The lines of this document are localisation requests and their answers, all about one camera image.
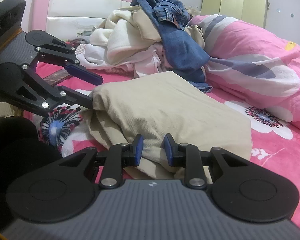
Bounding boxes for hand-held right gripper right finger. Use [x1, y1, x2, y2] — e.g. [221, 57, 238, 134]
[164, 133, 248, 189]

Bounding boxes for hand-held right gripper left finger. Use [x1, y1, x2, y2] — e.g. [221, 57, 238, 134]
[59, 134, 143, 189]

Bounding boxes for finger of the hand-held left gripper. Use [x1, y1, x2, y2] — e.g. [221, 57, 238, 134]
[12, 64, 93, 117]
[34, 36, 104, 85]

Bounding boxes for beige pants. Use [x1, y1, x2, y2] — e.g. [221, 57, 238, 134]
[84, 70, 252, 180]

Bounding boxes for cream fleece garment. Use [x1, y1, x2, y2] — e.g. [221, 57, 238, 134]
[90, 9, 140, 64]

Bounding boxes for white garment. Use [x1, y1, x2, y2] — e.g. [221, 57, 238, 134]
[75, 41, 170, 79]

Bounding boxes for pink padded headboard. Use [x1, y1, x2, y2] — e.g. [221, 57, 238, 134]
[34, 0, 140, 43]

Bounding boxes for pale beige garment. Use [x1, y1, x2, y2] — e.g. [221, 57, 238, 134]
[131, 10, 205, 49]

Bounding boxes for blue denim jeans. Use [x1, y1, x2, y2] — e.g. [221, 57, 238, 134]
[129, 0, 213, 93]

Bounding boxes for pink floral bed sheet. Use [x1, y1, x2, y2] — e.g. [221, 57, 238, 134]
[24, 61, 300, 225]

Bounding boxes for pink floral duvet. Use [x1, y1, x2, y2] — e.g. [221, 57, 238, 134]
[187, 14, 300, 132]

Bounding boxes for pale yellow wardrobe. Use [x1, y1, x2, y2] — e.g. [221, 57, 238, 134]
[201, 0, 269, 29]

